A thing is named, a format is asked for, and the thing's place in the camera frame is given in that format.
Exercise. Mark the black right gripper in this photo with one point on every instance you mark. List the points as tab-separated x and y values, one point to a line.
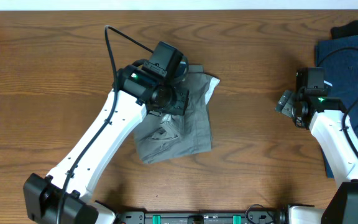
286	104

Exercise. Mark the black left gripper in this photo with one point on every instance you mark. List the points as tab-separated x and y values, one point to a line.
181	108

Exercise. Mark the grey shorts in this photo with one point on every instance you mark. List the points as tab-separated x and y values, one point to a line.
160	138

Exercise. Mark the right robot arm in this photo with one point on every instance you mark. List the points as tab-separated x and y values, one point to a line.
324	117

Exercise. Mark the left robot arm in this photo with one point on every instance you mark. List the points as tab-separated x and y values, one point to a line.
64	195

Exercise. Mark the dark blue folded garment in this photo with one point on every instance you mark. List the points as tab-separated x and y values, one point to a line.
339	58

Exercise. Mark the black folded garment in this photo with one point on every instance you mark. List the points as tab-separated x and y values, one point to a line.
347	30

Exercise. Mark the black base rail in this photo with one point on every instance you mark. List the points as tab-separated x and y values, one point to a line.
253	215

